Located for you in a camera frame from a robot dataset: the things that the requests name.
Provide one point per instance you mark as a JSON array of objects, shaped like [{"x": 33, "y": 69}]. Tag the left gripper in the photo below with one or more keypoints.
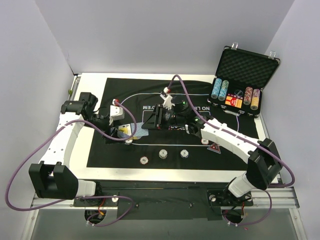
[{"x": 110, "y": 135}]

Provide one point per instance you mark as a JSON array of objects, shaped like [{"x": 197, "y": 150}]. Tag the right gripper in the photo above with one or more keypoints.
[{"x": 160, "y": 117}]

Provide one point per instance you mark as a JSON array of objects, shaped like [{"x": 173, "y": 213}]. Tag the blue backed card fan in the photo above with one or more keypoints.
[{"x": 140, "y": 132}]

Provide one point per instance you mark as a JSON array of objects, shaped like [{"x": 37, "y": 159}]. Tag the grey chips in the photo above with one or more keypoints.
[{"x": 128, "y": 142}]

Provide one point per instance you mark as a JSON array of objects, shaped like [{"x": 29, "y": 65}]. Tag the grey chip stack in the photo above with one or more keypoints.
[{"x": 163, "y": 154}]

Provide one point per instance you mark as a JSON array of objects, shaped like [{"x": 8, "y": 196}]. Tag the blue chip stack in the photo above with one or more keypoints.
[{"x": 184, "y": 153}]

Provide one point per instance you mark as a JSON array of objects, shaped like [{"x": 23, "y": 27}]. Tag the red white chip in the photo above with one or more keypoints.
[
  {"x": 204, "y": 141},
  {"x": 144, "y": 160}
]

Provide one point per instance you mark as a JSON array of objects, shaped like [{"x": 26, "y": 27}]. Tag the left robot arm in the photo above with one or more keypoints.
[{"x": 51, "y": 177}]

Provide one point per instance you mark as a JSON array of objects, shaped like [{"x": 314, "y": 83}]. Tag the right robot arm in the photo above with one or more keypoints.
[{"x": 261, "y": 157}]

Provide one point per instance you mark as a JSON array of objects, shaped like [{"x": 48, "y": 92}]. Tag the black poker table mat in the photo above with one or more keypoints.
[{"x": 140, "y": 96}]

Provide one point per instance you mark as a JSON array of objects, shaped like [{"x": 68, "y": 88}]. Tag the red white chip front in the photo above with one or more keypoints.
[{"x": 144, "y": 160}]

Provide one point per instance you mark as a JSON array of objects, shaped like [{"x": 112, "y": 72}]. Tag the red triangle dealer marker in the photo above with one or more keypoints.
[{"x": 214, "y": 147}]

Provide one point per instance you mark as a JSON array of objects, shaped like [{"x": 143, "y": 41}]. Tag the light blue chip row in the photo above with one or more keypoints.
[{"x": 216, "y": 88}]

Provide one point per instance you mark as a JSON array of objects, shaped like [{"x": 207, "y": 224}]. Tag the green chip row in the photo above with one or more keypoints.
[{"x": 223, "y": 90}]

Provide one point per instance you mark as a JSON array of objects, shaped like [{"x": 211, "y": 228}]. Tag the red card deck in case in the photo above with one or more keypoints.
[{"x": 234, "y": 100}]

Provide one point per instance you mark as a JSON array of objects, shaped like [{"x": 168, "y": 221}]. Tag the black aluminium chip case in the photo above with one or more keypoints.
[{"x": 243, "y": 68}]

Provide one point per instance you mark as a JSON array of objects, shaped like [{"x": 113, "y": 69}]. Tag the red chip row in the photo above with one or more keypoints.
[{"x": 248, "y": 95}]

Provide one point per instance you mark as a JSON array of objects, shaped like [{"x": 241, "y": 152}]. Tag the yellow chip row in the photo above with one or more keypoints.
[{"x": 255, "y": 99}]

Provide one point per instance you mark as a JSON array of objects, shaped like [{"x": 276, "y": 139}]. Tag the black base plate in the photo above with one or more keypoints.
[{"x": 165, "y": 200}]

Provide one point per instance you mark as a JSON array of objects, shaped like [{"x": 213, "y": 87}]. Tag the aluminium rail frame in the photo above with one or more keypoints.
[{"x": 282, "y": 198}]

